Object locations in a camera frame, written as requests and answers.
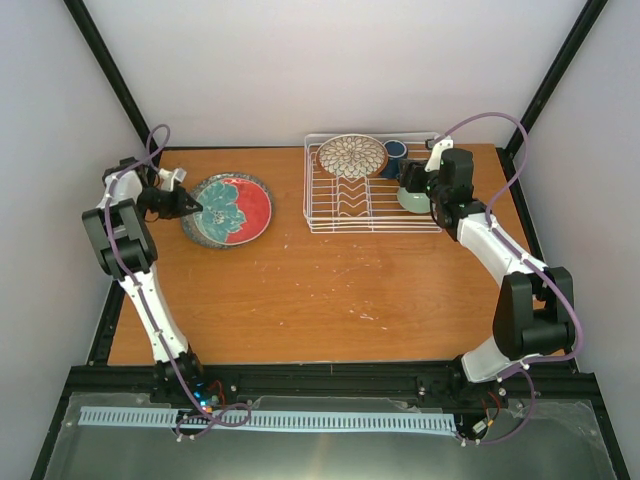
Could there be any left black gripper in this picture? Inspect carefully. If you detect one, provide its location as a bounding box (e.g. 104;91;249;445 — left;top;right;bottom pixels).
137;186;202;220

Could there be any mint green bowl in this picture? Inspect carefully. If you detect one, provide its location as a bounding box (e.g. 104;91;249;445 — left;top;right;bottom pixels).
397;187;431;215

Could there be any red and teal plate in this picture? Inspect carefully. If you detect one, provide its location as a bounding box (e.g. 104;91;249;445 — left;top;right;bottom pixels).
191;176;273;246

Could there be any dark blue mug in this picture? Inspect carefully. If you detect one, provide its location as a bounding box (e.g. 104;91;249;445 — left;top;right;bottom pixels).
380;139;408;180

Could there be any floral patterned bowl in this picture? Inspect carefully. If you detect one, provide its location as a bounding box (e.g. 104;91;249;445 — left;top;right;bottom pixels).
316;134;388;180

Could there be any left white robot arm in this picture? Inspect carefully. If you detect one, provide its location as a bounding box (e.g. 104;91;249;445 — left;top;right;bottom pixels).
82;158;208;403

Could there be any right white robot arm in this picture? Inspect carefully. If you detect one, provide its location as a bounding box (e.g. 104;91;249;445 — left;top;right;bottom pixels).
398;143;581;384

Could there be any large grey rimmed plate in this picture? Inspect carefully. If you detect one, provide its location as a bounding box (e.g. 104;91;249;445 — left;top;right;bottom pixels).
180;171;277;250

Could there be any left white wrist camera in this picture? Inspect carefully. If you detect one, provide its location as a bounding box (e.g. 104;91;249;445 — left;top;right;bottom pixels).
158;168;187;192

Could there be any black right frame post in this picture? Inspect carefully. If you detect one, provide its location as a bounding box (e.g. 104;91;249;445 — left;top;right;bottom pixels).
503;0;610;157

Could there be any black frame post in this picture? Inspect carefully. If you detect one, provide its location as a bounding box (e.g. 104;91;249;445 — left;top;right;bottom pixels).
63;0;151;145
503;0;610;157

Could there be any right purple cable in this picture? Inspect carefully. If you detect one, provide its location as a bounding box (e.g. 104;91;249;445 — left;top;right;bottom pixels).
439;111;586;447

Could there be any purple cable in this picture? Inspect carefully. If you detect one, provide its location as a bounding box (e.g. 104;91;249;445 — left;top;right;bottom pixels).
439;111;586;447
103;123;253;443

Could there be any white wire dish rack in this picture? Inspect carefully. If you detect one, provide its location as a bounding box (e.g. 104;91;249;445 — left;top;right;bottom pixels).
303;132;440;234

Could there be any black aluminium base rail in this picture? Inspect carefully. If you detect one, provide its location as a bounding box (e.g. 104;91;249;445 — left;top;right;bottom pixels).
64;363;598;407

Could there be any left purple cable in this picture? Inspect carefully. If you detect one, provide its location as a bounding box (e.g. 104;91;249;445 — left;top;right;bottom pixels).
103;123;253;443

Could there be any black left frame post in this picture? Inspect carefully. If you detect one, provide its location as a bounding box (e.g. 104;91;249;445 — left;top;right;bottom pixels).
63;0;151;145

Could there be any light blue cable duct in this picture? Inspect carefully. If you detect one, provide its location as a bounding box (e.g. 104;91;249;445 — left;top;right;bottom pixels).
77;406;456;436

